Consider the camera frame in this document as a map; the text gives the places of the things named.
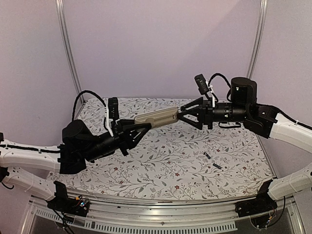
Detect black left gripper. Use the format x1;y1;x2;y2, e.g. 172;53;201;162
81;119;151;162

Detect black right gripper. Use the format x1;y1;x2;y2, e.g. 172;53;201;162
177;97;249;130

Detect white remote control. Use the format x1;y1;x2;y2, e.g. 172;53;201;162
134;107;178;129

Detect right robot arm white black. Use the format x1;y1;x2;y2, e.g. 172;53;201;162
177;74;312;213

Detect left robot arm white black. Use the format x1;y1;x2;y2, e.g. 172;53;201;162
0;119;152;212

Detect floral patterned table mat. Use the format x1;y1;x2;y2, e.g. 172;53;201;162
46;97;274;202

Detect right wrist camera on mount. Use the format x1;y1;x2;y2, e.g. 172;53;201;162
195;74;217;107

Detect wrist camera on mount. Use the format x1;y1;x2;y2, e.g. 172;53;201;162
104;97;119;137
195;74;217;107

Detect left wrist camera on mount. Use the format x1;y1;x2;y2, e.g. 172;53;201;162
104;97;119;137

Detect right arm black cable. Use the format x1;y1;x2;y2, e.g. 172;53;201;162
208;73;232;88

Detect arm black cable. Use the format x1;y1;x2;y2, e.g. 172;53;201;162
72;90;108;121
208;73;232;88

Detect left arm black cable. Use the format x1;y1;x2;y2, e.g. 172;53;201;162
72;90;108;121

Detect front aluminium rail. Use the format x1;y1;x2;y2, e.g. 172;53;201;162
28;187;297;226

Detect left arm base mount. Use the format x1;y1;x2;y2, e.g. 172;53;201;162
47;181;90;217

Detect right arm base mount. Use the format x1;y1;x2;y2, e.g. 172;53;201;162
235;179;277;217

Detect white slotted cable duct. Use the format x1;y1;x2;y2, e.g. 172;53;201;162
34;207;238;233

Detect right aluminium frame post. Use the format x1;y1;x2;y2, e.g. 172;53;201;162
247;0;268;79

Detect aluminium frame post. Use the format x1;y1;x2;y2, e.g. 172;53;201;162
55;0;82;95
247;0;268;79

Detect left aluminium frame post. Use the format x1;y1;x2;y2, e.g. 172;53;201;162
55;0;82;95

